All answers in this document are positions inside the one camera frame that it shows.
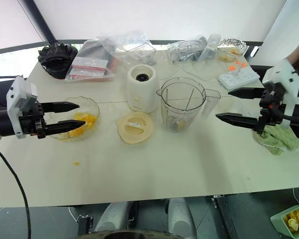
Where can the white blender base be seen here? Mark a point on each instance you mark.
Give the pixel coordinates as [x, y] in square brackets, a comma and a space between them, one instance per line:
[142, 94]

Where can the clear measuring cup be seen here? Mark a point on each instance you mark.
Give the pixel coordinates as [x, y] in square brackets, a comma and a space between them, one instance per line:
[210, 48]

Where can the white tray with orange bits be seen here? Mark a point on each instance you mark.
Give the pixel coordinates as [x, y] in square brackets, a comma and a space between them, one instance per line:
[239, 79]

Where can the clear plastic bag with yellow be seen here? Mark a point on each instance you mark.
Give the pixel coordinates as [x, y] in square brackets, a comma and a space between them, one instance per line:
[92, 109]

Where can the black bracket with white face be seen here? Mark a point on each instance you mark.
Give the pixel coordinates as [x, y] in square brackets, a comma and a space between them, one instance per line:
[253, 51]

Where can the cream blender lid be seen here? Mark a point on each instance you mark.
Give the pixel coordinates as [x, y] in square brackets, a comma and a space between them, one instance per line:
[134, 128]

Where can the black table leg bracket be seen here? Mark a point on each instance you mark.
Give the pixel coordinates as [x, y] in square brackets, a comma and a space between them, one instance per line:
[221, 214]
[86, 226]

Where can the clear plastic bag with parts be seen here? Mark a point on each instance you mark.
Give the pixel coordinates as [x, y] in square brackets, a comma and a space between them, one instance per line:
[184, 49]

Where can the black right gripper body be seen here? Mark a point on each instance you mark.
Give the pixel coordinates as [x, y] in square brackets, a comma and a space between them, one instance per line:
[271, 109]

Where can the small orange piece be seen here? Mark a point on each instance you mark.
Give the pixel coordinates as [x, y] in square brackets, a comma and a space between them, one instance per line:
[76, 163]

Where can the orange peels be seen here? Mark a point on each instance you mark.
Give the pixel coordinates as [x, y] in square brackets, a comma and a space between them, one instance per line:
[296, 220]

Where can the grey rounded shell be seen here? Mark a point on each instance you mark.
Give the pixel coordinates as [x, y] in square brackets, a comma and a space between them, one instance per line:
[113, 216]
[182, 219]

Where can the clear blender jar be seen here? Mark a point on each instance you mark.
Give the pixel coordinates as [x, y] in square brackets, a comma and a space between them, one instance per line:
[182, 107]

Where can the green towel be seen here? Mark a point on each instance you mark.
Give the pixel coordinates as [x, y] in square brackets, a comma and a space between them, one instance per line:
[281, 140]

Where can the black crumpled plastic container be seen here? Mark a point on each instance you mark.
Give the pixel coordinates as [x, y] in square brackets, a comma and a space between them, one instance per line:
[56, 62]

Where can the clear plastic bag with cup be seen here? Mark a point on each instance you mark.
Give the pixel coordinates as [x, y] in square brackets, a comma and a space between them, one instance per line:
[129, 47]

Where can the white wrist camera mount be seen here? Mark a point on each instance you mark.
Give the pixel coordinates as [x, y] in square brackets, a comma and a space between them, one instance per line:
[285, 74]
[18, 97]

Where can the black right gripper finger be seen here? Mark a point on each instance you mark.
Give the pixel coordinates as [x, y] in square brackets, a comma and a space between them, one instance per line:
[239, 120]
[249, 93]

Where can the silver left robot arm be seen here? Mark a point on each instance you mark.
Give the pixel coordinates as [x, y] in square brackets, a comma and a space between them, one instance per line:
[5, 122]

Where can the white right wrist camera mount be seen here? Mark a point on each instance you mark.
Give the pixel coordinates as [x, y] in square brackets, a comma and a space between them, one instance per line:
[285, 74]

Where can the black window frame post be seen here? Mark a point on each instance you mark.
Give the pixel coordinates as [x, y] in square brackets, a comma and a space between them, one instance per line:
[40, 20]

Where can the metal blender blade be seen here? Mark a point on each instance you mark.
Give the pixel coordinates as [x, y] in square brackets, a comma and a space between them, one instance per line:
[174, 124]

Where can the clear zip bag with packets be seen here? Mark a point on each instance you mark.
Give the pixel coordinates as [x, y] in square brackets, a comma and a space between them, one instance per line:
[89, 67]

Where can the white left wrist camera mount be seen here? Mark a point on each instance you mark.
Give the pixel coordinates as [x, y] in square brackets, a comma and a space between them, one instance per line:
[18, 97]

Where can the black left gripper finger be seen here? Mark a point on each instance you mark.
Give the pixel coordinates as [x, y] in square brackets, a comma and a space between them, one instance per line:
[59, 107]
[62, 127]

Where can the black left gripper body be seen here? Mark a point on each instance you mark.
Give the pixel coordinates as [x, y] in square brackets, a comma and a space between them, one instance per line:
[33, 119]

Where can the orange plastic clips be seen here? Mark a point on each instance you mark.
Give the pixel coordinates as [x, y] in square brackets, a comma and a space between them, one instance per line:
[233, 67]

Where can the green bin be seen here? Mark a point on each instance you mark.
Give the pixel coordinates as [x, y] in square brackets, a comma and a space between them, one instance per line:
[279, 221]

